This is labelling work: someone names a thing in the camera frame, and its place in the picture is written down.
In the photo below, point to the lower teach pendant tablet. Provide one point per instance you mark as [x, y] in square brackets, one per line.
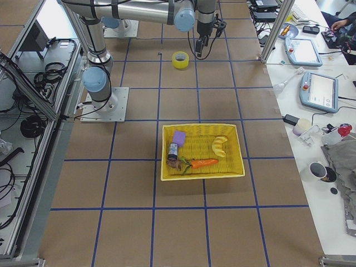
[319, 92]

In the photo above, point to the yellow plastic basket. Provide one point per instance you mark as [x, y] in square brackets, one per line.
[197, 146]

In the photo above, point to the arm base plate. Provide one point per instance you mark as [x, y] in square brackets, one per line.
[113, 111]
[131, 33]

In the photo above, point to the brown toy figure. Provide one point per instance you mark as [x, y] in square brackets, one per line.
[175, 164]

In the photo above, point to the yellow tape roll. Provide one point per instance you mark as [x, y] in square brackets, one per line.
[180, 60]

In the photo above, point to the toy croissant bread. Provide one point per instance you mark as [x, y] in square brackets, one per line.
[217, 146]

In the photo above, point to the blue plate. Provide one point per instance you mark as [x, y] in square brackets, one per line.
[291, 34]

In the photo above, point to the purple sponge block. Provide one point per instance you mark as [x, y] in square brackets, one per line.
[179, 138]

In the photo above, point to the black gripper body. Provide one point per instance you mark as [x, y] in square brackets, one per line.
[203, 28]

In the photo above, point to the white black mug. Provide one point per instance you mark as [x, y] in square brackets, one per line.
[321, 172]

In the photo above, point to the toy orange carrot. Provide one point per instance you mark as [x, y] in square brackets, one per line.
[196, 164]

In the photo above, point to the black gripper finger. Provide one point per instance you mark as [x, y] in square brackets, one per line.
[199, 46]
[205, 41]

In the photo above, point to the grey cloth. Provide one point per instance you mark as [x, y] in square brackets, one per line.
[341, 158]

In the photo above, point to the aluminium frame post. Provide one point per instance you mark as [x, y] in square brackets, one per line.
[285, 9]

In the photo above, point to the teach pendant tablet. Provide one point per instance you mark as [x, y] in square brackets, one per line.
[319, 92]
[302, 52]

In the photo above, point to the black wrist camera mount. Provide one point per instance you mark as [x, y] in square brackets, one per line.
[219, 25]

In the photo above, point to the upper teach pendant tablet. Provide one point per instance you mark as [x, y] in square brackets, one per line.
[302, 52]

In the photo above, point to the brass cylinder tool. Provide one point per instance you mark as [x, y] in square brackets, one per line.
[285, 30]

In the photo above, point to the small blue can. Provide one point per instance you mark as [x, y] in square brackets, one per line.
[173, 152]

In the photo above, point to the black power adapter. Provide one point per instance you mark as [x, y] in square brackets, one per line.
[291, 120]

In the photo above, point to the white paper cup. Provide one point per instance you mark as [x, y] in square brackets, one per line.
[301, 126]

